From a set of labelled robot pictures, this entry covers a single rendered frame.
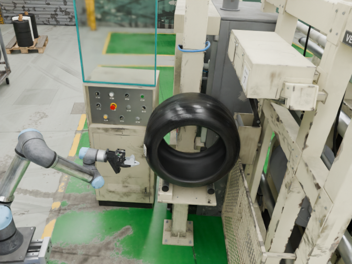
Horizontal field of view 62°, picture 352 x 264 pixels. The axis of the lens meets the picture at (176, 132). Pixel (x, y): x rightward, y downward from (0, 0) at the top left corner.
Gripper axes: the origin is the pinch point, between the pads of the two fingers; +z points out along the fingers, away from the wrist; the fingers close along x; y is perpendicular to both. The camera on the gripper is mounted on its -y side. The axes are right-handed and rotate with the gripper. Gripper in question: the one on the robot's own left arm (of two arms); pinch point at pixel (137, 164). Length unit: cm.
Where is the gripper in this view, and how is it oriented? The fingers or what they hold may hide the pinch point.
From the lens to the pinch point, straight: 183.4
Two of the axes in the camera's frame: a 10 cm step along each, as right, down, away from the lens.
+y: 1.7, -8.4, -5.1
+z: 9.8, 1.6, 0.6
